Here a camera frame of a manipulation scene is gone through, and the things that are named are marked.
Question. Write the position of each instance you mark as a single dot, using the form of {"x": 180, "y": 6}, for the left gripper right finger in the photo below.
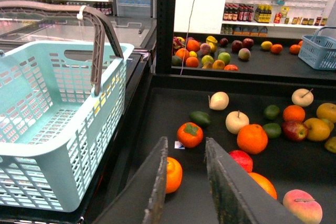
{"x": 237, "y": 197}

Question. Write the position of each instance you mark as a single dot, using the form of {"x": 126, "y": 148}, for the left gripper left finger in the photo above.
{"x": 142, "y": 199}

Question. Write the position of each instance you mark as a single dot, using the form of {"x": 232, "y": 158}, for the light teal shopping basket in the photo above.
{"x": 61, "y": 102}

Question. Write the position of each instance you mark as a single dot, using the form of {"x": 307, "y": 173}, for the white bottle shelf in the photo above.
{"x": 242, "y": 17}

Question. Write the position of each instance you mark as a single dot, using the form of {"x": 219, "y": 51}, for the orange yellow mango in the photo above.
{"x": 264, "y": 183}

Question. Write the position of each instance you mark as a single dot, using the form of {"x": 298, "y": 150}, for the red pomegranate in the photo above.
{"x": 243, "y": 159}

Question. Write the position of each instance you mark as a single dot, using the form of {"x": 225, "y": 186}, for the orange at left edge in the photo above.
{"x": 173, "y": 176}

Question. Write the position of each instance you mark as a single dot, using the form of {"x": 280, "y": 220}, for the large orange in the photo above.
{"x": 252, "y": 139}

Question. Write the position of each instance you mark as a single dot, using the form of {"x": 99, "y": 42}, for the white price tag card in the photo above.
{"x": 179, "y": 145}

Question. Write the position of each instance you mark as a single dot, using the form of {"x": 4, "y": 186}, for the pale peach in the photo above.
{"x": 303, "y": 206}

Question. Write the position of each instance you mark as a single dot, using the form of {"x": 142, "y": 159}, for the green lime front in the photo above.
{"x": 273, "y": 130}

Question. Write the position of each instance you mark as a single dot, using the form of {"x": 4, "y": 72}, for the green lime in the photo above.
{"x": 271, "y": 112}
{"x": 273, "y": 130}

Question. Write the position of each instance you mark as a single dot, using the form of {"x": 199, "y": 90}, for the white pear middle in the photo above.
{"x": 235, "y": 120}

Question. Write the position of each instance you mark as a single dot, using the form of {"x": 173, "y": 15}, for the orange persimmon green calyx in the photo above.
{"x": 190, "y": 135}

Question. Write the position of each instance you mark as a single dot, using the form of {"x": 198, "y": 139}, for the black front display tray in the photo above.
{"x": 163, "y": 103}

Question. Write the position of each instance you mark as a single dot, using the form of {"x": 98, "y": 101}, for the black display tray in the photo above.
{"x": 163, "y": 103}
{"x": 266, "y": 66}

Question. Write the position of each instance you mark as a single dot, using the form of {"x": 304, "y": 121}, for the dark green avocado left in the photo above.
{"x": 200, "y": 118}

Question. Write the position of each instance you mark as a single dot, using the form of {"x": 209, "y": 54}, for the red yellow apple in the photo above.
{"x": 294, "y": 130}

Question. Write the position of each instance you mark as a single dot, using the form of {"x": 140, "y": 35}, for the green lime back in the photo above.
{"x": 271, "y": 112}

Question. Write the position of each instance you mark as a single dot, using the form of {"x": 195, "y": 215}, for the white pear lying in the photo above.
{"x": 218, "y": 101}

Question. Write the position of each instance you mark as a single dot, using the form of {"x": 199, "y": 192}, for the small orange tangerine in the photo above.
{"x": 294, "y": 112}

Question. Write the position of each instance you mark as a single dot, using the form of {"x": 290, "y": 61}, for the yellow orange persimmon fruit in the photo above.
{"x": 318, "y": 130}

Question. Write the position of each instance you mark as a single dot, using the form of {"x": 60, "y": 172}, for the brown kiwi back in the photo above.
{"x": 329, "y": 123}

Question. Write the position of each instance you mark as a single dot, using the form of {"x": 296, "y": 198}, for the golden round pear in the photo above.
{"x": 326, "y": 111}

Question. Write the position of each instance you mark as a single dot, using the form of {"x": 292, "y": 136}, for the black rear display tray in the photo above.
{"x": 266, "y": 66}

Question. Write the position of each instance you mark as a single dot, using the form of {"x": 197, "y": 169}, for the blue shopping basket far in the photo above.
{"x": 318, "y": 51}

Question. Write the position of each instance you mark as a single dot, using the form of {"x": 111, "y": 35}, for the chest freezer glass lid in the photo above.
{"x": 20, "y": 28}

